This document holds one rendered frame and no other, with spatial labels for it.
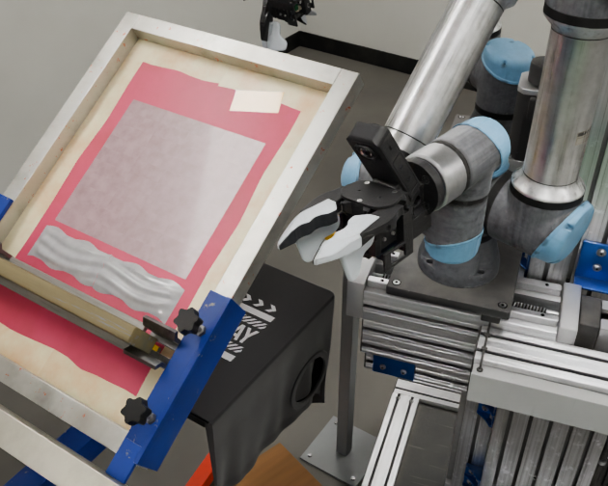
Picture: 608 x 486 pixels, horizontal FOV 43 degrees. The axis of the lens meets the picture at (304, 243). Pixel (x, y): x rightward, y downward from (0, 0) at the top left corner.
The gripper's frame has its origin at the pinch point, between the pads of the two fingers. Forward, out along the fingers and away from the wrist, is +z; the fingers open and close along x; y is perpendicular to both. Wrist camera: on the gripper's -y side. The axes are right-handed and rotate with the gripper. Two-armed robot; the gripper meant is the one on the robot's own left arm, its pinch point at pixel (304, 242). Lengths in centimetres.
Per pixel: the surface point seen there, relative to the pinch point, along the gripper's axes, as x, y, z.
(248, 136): 56, 17, -41
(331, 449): 87, 157, -82
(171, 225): 59, 28, -22
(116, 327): 47, 32, 1
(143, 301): 54, 36, -9
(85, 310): 54, 31, 2
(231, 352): 60, 65, -30
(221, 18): 320, 79, -251
